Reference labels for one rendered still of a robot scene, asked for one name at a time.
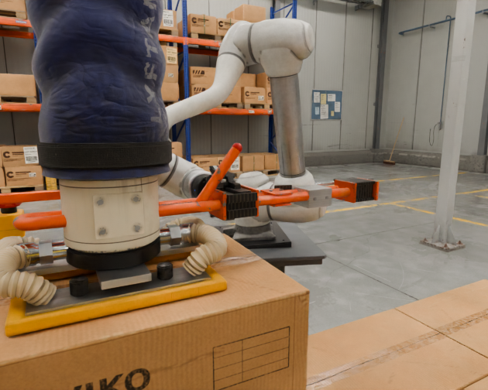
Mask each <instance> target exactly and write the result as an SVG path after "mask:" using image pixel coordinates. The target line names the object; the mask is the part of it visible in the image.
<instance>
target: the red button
mask: <svg viewBox="0 0 488 390"><path fill-rule="evenodd" d="M20 204H22V203H13V204H0V208H1V213H2V214H12V213H15V212H17V207H18V206H20Z"/></svg>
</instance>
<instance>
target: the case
mask: <svg viewBox="0 0 488 390"><path fill-rule="evenodd" d="M223 236H224V238H225V239H226V242H227V245H228V247H227V252H226V254H225V255H224V256H223V257H222V259H221V260H219V261H216V263H213V262H212V264H211V265H210V266H211V267H212V268H213V269H214V270H215V271H216V272H217V273H218V274H219V275H221V276H222V277H223V278H224V279H225V280H226V282H227V289H226V290H222V291H218V292H212V293H209V294H204V295H200V296H194V297H190V298H186V299H180V300H176V301H172V302H168V303H161V304H158V305H154V306H148V307H143V308H140V309H136V310H130V311H125V312H121V313H115V314H112V315H107V316H101V317H97V318H93V319H89V320H83V321H79V322H75V323H69V324H64V325H61V326H57V327H51V328H46V329H43V330H36V331H33V332H28V333H25V334H18V335H15V336H11V337H7V336H6V335H5V321H6V317H7V314H8V311H9V304H10V301H11V298H10V297H7V298H2V297H0V390H306V382H307V360H308V317H309V296H310V291H309V289H307V288H305V287H304V286H302V285H301V284H300V283H298V282H296V281H295V280H293V279H292V278H291V277H289V276H288V275H286V274H284V273H283V272H281V271H280V270H279V269H277V268H275V267H274V266H272V265H271V264H270V263H268V262H266V261H265V260H263V259H262V258H261V257H259V256H258V255H256V254H254V253H253V252H251V251H250V250H249V249H247V248H245V247H244V246H242V245H241V244H240V243H238V242H237V241H235V240H233V239H232V238H230V237H229V236H228V235H226V234H223Z"/></svg>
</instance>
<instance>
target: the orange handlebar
mask: <svg viewBox="0 0 488 390"><path fill-rule="evenodd" d="M327 187H331V188H332V198H336V197H348V196H349V195H350V193H351V192H350V189H349V188H339V187H338V186H327ZM260 191H261V192H259V206H264V205H269V206H272V207H281V206H288V205H292V203H293V202H300V201H307V200H308V199H309V195H308V193H307V192H298V190H297V189H293V190H283V189H279V188H276V189H267V190H260ZM196 199H197V198H190V199H181V200H165V201H159V204H160V205H159V217H165V216H172V215H179V214H193V213H201V212H208V211H215V210H221V202H220V200H213V198H212V197H210V198H209V199H208V201H200V202H195V200H196ZM44 200H60V190H43V191H31V192H19V193H0V204H13V203H24V202H33V201H44ZM183 202H184V203H183ZM185 202H187V203H185ZM188 202H191V203H188ZM173 203H175V204H173ZM177 203H178V204H177ZM179 203H183V204H179ZM161 204H163V205H161ZM164 204H167V205H164ZM12 224H13V227H14V228H15V229H17V230H20V231H37V230H44V229H51V228H65V227H66V225H67V220H66V217H65V216H64V215H63V214H62V211H61V210H52V211H44V212H35V213H28V214H21V215H19V216H17V217H15V219H14V220H13V222H12Z"/></svg>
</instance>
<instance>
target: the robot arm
mask: <svg viewBox="0 0 488 390"><path fill-rule="evenodd" d="M313 49H314V32H313V29H312V27H311V25H310V24H309V23H307V22H304V21H302V20H300V19H291V18H279V19H268V20H264V21H262V22H257V23H250V22H247V21H239V22H237V23H235V24H234V25H233V26H232V27H231V28H230V29H229V30H228V32H227V33H226V34H225V37H224V39H223V40H222V44H221V46H220V49H219V51H218V59H217V62H216V70H215V79H214V83H213V85H212V86H211V87H210V88H209V89H207V90H206V91H204V92H201V93H200V94H196V95H195V96H192V97H189V98H187V99H184V100H182V101H179V102H177V103H175V104H172V105H170V106H168V107H166V111H167V117H168V122H169V130H170V128H171V127H172V126H173V125H174V124H176V123H178V122H179V121H183V120H185V119H187V118H191V117H193V116H195V115H199V114H200V113H203V112H205V111H208V110H211V109H212V108H215V107H217V106H219V105H220V104H221V103H222V102H224V101H225V100H226V98H227V97H228V96H229V95H230V94H231V92H232V90H233V88H234V86H235V84H236V83H237V81H238V79H239V78H240V76H241V75H242V73H243V71H244V69H245V67H248V66H251V65H253V64H257V63H261V64H262V66H263V69H264V71H265V73H266V75H267V76H268V77H269V78H270V90H271V98H272V105H273V118H274V125H275V132H276V139H277V152H278V159H279V167H280V172H279V173H278V175H277V177H276V178H275V183H271V182H270V181H269V178H268V176H266V175H265V174H264V173H261V172H249V173H243V174H241V175H240V176H239V178H238V179H237V181H234V178H235V174H234V173H231V172H229V171H228V172H227V173H226V174H225V176H224V177H223V179H226V182H222V183H221V182H220V184H219V185H218V186H217V187H225V191H228V192H230V193H252V191H251V190H247V189H244V188H241V184H242V185H244V186H249V187H252V188H254V189H258V190H259V192H261V191H260V190H267V189H274V186H275V185H292V190H293V189H294V187H295V186H307V185H314V184H315V181H314V178H313V176H312V175H311V173H309V172H308V171H307V170H306V169H305V161H304V142H303V132H302V122H301V99H300V90H299V80H298V73H300V71H301V68H302V63H303V60H304V59H307V58H308V57H309V56H310V55H311V53H312V51H313ZM169 166H170V169H171V171H170V172H167V173H162V174H158V175H157V178H158V186H160V187H162V188H164V189H165V190H168V191H169V192H171V193H172V194H174V195H175V196H177V197H181V198H183V199H190V198H197V197H198V195H199V194H200V192H201V191H202V190H203V189H204V187H205V185H206V184H207V182H208V181H209V180H210V178H211V177H212V175H213V174H214V172H215V170H216V169H217V168H218V166H209V170H210V171H211V172H207V171H204V170H203V169H202V168H200V167H198V166H197V165H195V164H193V163H192V162H188V161H187V160H185V159H182V158H181V157H179V156H176V155H175V154H173V153H172V161H171V162H170V163H169ZM326 208H327V207H316V208H309V209H308V208H306V207H302V206H299V205H296V204H294V202H293V203H292V205H288V206H281V207H272V206H269V205H264V206H259V216H258V217H255V216H253V217H241V218H235V219H228V218H227V214H226V221H232V220H235V225H234V226H233V227H226V228H223V234H228V235H234V236H233V238H232V239H233V240H235V241H237V242H240V241H262V240H271V241H272V240H275V239H276V235H275V234H273V230H272V228H273V226H272V224H270V221H282V222H288V223H307V222H311V221H316V220H318V219H319V218H320V217H323V216H324V215H325V212H326Z"/></svg>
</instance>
